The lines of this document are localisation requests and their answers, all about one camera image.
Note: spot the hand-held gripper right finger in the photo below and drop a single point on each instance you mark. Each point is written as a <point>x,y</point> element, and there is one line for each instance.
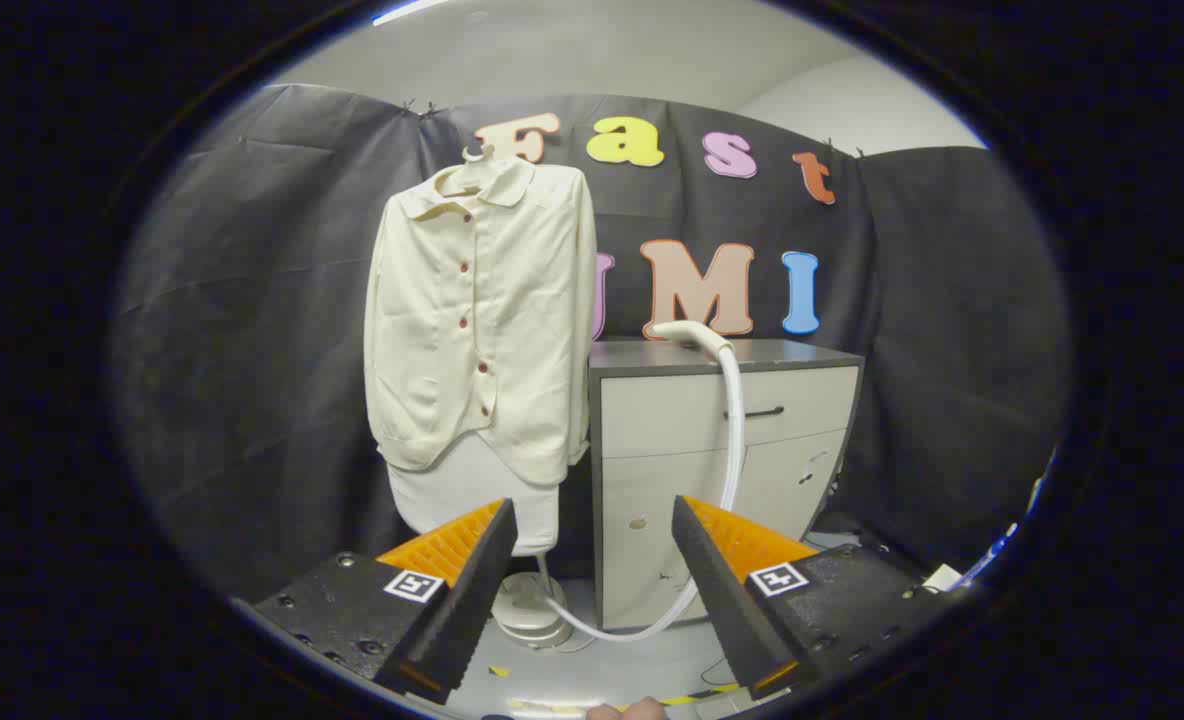
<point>717,590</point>

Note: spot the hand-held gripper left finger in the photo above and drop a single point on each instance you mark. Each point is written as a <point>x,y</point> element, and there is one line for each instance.
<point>472,590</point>

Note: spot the white garment steamer base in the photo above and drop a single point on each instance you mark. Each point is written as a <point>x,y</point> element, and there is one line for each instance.
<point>530,612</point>

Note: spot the white garment steamer head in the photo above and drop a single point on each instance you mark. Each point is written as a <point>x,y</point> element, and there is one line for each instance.
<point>692,333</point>

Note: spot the cream button-up shirt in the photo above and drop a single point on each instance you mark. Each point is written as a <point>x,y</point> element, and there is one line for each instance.
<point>512,330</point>

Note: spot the cream clothes hanger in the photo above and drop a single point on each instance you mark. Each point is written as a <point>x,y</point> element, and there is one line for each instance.
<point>473,155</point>

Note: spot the grey and beige cabinet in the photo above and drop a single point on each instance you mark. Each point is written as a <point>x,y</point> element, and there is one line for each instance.
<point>672,410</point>

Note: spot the black backdrop cloth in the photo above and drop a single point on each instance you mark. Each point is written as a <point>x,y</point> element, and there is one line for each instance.
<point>252,300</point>

